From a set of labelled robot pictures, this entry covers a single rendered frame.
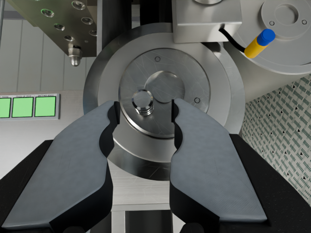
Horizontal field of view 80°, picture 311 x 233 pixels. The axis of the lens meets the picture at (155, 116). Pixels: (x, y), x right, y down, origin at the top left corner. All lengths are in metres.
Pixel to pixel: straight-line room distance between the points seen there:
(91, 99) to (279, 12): 0.20
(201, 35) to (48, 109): 0.47
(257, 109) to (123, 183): 0.35
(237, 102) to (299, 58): 0.07
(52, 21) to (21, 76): 1.66
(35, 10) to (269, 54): 0.41
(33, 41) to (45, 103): 1.68
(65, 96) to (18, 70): 1.62
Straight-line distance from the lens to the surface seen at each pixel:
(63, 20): 0.48
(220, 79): 0.17
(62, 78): 1.97
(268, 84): 0.23
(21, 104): 0.61
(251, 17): 0.23
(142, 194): 0.51
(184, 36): 0.17
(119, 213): 0.53
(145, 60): 0.16
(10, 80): 2.17
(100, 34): 0.21
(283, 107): 0.33
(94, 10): 0.41
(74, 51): 0.57
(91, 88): 0.18
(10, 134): 0.62
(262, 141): 0.38
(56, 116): 0.56
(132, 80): 0.15
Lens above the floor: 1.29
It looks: 8 degrees down
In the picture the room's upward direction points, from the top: 178 degrees clockwise
